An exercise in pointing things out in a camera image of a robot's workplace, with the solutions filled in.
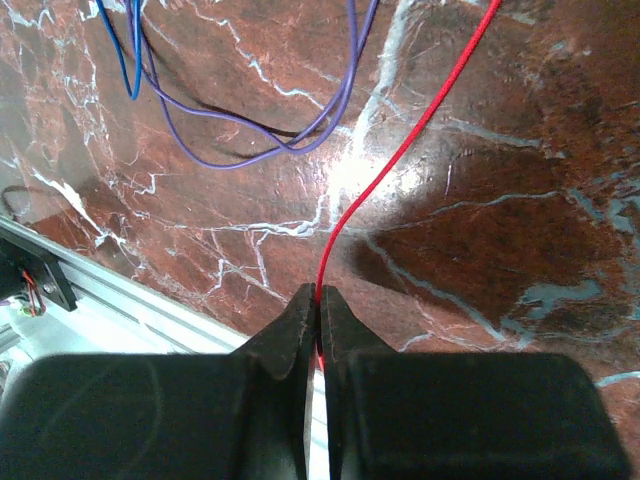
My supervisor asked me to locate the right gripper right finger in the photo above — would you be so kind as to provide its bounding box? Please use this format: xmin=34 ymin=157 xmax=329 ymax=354
xmin=319 ymin=286 xmax=632 ymax=479

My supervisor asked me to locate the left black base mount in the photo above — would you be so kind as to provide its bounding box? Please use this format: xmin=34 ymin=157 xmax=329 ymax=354
xmin=1 ymin=238 xmax=77 ymax=317

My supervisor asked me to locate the red wire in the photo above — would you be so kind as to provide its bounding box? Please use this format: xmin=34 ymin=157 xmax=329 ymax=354
xmin=314 ymin=0 xmax=503 ymax=371

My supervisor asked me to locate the aluminium front rail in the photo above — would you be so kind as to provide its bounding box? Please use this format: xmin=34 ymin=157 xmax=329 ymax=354
xmin=1 ymin=218 xmax=248 ymax=354

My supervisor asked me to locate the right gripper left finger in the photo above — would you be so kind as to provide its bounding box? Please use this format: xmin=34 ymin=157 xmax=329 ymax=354
xmin=1 ymin=284 xmax=316 ymax=479

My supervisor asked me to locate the purple wire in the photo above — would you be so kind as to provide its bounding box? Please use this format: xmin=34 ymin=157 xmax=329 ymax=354
xmin=124 ymin=0 xmax=381 ymax=170

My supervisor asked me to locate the blue wire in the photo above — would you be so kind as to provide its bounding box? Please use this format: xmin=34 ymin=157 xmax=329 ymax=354
xmin=95 ymin=0 xmax=145 ymax=101

